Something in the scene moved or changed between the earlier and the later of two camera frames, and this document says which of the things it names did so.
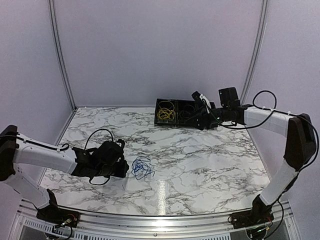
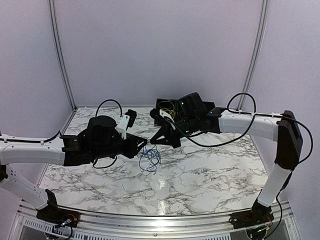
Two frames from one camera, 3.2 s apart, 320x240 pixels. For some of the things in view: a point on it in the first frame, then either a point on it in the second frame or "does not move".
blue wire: (140, 167) to (149, 158)
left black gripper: (122, 171) to (132, 150)
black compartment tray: (175, 112) does not move
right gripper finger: (199, 118) to (161, 132)
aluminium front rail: (102, 226) does not move
